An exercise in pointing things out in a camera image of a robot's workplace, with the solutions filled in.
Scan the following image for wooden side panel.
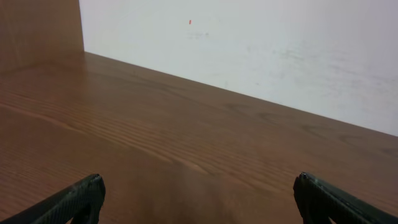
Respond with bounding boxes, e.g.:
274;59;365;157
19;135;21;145
1;0;83;72

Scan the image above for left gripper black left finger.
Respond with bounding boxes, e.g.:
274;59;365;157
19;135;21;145
1;174;106;224

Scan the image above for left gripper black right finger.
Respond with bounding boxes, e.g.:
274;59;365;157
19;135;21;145
293;172;397;224

